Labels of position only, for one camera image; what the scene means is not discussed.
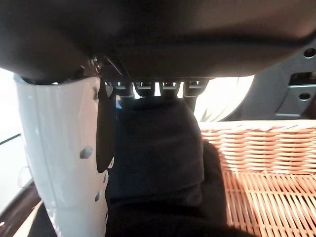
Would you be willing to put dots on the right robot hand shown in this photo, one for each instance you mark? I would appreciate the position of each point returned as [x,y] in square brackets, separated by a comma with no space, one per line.
[158,37]

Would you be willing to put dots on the round glass washer door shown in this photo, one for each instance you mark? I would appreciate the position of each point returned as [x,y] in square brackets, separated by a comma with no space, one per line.
[271,93]

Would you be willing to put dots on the black garment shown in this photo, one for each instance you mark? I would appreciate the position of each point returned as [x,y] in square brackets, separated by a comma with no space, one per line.
[172,222]

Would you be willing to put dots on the rectangular wicker basket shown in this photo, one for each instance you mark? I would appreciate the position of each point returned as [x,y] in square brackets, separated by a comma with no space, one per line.
[266,172]

